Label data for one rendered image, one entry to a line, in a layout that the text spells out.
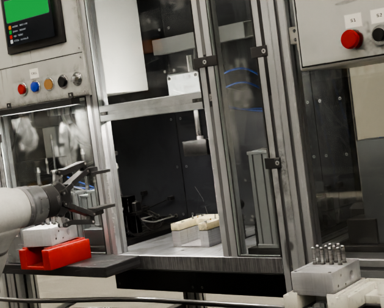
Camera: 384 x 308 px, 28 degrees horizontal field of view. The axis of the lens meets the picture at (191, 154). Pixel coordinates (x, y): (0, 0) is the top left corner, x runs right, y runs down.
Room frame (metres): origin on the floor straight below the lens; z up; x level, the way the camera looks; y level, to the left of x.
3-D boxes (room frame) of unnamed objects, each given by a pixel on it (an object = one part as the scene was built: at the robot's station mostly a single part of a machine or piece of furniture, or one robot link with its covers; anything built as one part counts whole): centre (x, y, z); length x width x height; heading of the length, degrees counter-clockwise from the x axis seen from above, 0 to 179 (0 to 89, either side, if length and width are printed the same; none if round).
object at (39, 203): (1.70, 0.37, 1.12); 0.09 x 0.06 x 0.09; 52
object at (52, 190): (1.76, 0.33, 1.12); 0.09 x 0.07 x 0.08; 142
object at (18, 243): (2.26, 0.53, 0.97); 0.08 x 0.08 x 0.12; 52
